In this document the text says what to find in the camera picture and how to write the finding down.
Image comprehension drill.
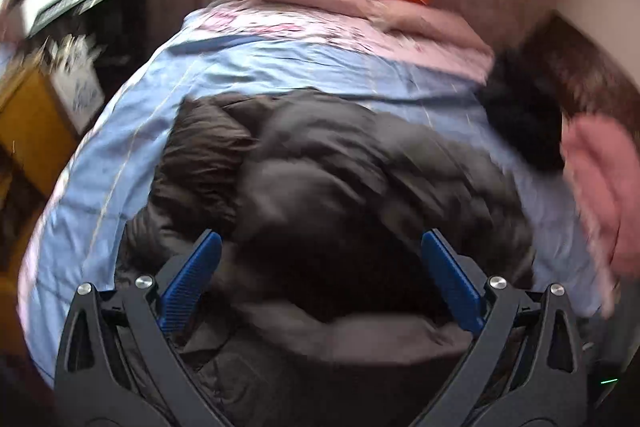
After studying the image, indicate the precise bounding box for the brown down jacket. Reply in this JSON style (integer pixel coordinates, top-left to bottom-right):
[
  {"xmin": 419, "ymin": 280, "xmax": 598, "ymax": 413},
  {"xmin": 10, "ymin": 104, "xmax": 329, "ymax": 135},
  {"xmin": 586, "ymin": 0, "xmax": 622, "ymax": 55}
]
[{"xmin": 114, "ymin": 90, "xmax": 535, "ymax": 426}]

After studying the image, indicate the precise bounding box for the blue plaid bed sheet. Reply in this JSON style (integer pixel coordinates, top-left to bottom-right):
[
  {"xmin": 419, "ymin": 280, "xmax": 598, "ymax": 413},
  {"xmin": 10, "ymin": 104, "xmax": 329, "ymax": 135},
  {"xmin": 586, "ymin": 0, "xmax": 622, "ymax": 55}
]
[{"xmin": 17, "ymin": 0, "xmax": 602, "ymax": 381}]

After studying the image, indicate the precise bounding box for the black down jacket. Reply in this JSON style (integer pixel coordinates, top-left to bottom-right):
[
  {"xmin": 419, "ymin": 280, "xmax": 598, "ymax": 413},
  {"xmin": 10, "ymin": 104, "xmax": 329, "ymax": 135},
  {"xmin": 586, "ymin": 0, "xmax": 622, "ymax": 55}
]
[{"xmin": 476, "ymin": 50, "xmax": 564, "ymax": 173}]

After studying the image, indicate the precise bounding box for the pink folded quilt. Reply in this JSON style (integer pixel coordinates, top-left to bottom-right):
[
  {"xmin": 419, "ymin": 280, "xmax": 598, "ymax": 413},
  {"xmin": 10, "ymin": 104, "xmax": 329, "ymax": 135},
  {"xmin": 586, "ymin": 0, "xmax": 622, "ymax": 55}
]
[{"xmin": 560, "ymin": 112, "xmax": 640, "ymax": 280}]

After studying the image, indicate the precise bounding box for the yellow wooden cabinet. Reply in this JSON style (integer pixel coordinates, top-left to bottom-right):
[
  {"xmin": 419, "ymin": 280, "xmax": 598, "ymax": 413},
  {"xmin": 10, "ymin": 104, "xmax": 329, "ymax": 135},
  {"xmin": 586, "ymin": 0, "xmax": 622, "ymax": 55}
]
[{"xmin": 1, "ymin": 60, "xmax": 78, "ymax": 198}]

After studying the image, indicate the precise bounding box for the dark wooden headboard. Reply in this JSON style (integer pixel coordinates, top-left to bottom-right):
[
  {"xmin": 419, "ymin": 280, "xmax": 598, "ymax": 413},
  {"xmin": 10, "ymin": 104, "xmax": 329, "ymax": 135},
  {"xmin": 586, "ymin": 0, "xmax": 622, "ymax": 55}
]
[{"xmin": 521, "ymin": 12, "xmax": 639, "ymax": 142}]

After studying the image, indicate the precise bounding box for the white floral small cabinet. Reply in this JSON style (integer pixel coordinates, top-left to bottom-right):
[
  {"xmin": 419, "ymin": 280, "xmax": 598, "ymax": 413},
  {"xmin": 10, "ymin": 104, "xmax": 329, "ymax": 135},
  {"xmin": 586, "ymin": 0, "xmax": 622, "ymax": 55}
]
[{"xmin": 47, "ymin": 35, "xmax": 105, "ymax": 135}]

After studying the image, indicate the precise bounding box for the black computer desk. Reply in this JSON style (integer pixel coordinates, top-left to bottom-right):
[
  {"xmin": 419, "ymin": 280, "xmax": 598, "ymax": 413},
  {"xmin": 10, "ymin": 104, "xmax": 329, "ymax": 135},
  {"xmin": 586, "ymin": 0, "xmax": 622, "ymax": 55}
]
[{"xmin": 75, "ymin": 0, "xmax": 148, "ymax": 101}]

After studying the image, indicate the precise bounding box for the pink right pillow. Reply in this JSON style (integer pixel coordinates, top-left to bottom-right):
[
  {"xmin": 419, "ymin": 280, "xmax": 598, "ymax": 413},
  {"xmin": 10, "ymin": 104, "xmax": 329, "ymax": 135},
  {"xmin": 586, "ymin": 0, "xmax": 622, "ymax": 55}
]
[{"xmin": 371, "ymin": 0, "xmax": 492, "ymax": 54}]

